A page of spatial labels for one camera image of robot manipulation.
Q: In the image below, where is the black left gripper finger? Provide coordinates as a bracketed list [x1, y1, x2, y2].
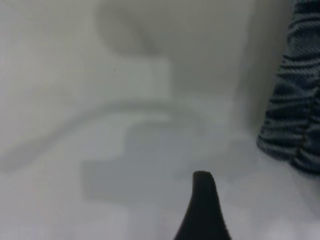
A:
[172, 170, 232, 240]

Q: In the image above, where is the blue denim shorts basketball print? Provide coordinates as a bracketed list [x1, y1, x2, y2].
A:
[256, 0, 320, 176]

